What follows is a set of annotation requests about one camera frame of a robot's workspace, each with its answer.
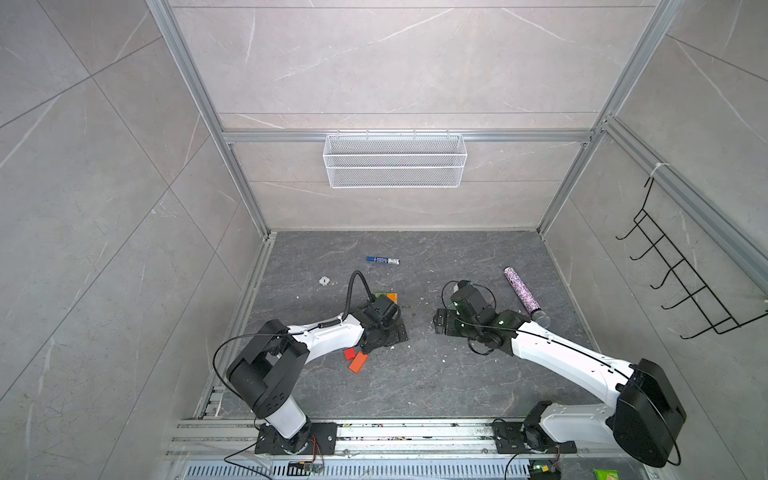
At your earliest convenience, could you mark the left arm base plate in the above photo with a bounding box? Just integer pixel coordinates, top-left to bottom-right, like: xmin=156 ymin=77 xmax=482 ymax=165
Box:
xmin=254 ymin=422 xmax=339 ymax=455

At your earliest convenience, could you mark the green packet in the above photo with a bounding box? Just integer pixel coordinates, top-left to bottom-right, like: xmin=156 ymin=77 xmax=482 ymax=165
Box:
xmin=594 ymin=469 xmax=619 ymax=480

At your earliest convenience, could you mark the black wire hook rack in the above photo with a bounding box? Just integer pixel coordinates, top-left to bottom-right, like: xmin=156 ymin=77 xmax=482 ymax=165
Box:
xmin=615 ymin=177 xmax=767 ymax=340

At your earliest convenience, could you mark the blue marker pen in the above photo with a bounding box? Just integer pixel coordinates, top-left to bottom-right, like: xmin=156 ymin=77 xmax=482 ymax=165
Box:
xmin=365 ymin=256 xmax=400 ymax=265

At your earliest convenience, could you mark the white wire mesh basket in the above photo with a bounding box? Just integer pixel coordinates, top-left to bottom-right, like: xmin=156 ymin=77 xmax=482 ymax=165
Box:
xmin=323 ymin=133 xmax=468 ymax=189

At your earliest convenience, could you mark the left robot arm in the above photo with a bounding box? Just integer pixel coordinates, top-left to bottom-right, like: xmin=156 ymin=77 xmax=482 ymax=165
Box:
xmin=212 ymin=271 xmax=408 ymax=453

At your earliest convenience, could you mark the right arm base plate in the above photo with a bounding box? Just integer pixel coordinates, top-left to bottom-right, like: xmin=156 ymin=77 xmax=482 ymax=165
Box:
xmin=490 ymin=419 xmax=578 ymax=455

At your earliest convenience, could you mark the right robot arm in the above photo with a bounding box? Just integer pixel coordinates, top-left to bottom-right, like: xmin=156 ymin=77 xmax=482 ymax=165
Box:
xmin=433 ymin=280 xmax=687 ymax=468

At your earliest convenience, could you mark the white perforated cable tray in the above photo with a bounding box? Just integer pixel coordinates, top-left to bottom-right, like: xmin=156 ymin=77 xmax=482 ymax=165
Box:
xmin=181 ymin=458 xmax=531 ymax=479

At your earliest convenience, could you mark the orange rectangular block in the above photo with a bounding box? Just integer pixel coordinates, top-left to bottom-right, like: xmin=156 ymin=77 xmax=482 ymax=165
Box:
xmin=348 ymin=352 xmax=368 ymax=374

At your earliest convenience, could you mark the aluminium mounting rail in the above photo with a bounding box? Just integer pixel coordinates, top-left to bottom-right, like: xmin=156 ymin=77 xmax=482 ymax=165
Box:
xmin=162 ymin=418 xmax=629 ymax=461

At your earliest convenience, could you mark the glitter purple tube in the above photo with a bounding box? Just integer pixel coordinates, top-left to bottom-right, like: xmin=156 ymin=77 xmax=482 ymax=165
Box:
xmin=504 ymin=267 xmax=551 ymax=328

